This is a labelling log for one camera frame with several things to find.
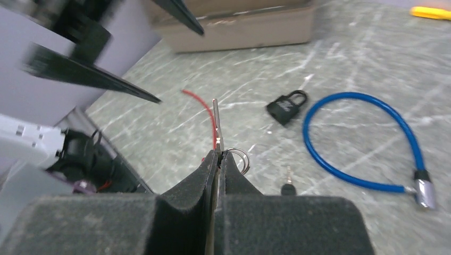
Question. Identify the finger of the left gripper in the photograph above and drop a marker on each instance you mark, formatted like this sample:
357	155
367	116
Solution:
45	63
178	10

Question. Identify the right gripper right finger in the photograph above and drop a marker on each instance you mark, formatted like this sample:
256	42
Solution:
248	222

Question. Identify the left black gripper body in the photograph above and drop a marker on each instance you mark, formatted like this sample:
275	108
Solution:
81	22

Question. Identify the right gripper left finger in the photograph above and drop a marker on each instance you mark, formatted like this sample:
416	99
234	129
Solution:
176	222

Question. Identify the red cable lock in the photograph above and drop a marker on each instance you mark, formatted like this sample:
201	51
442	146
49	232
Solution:
209	111

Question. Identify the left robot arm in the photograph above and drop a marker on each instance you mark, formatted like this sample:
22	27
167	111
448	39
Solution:
33	143

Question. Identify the black headed key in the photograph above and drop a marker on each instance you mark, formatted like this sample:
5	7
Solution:
288	188

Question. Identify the brown translucent tool box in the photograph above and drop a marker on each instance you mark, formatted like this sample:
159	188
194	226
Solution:
232	25

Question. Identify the black padlock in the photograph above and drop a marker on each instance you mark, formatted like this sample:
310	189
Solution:
284	109

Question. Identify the yellow handled screwdriver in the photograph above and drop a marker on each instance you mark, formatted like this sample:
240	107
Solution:
430	13

